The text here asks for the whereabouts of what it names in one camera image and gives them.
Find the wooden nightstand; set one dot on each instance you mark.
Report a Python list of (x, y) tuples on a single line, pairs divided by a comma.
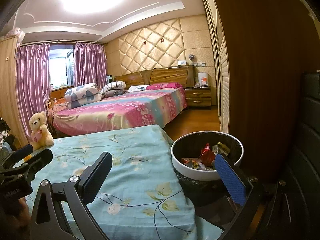
[(198, 98)]

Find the clear plastic bag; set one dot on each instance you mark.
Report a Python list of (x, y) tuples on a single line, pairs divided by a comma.
[(15, 33)]

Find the red snack packet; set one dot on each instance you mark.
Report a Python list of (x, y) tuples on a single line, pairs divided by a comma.
[(207, 155)]

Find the dark brown door panel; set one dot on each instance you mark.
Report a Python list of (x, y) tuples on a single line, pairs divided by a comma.
[(262, 67)]

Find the bed with pink floral sheet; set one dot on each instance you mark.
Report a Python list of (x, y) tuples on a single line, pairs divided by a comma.
[(120, 110)]

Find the small white appliance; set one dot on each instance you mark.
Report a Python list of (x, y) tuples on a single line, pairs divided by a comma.
[(109, 79)]

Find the white pillow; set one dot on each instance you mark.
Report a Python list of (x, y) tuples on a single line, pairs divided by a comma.
[(138, 88)]

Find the white and orange bag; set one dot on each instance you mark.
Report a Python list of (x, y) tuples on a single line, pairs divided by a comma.
[(203, 80)]

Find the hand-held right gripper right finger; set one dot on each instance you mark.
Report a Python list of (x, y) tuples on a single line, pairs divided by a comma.
[(230, 177)]

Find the small white display device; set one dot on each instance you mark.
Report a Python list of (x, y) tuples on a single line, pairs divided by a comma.
[(181, 62)]

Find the dark clothes pile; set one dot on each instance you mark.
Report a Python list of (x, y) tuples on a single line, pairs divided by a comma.
[(3, 130)]

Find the cream teddy bear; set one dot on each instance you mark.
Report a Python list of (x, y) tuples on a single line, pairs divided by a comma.
[(40, 130)]

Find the blue plastic stool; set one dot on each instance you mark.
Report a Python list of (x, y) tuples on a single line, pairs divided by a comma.
[(5, 151)]

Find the yellow snack packet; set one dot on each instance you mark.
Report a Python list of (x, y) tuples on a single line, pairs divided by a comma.
[(223, 149)]

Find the slatted closet doors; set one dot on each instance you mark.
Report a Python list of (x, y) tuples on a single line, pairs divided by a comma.
[(222, 67)]

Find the black leather chair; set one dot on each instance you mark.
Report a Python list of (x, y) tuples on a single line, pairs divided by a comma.
[(310, 130)]

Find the floral turquoise tablecloth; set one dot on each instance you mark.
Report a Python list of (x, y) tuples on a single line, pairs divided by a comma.
[(125, 160)]

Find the white bin with black liner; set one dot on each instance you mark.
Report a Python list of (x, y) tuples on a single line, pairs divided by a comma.
[(190, 173)]

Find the folded quilt with blue hearts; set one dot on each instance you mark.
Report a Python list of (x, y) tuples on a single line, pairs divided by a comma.
[(82, 95)]

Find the light wooden wardrobe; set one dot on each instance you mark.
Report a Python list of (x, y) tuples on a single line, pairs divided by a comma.
[(10, 87)]

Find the wall switch panel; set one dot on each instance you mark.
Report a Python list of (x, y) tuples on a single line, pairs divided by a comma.
[(201, 63)]

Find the wooden headboard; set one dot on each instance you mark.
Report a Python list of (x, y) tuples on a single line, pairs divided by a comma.
[(170, 75)]

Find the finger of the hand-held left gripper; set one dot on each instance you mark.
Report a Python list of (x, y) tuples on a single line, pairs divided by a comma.
[(37, 161), (21, 153)]

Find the folded white striped quilt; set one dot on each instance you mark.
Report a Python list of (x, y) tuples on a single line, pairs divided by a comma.
[(113, 88)]

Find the pink satin curtain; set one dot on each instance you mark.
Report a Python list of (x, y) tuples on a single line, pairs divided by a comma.
[(90, 65), (32, 87)]

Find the person's left hand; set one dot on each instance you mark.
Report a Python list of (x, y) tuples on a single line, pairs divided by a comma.
[(17, 217)]

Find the window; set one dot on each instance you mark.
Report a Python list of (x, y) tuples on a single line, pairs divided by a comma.
[(61, 67)]

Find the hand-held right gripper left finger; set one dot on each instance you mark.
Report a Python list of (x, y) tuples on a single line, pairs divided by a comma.
[(93, 180)]

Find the small wooden chair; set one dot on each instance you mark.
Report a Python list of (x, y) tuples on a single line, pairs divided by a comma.
[(53, 105)]

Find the pink pillow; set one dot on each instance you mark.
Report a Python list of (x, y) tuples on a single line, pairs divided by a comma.
[(163, 85)]

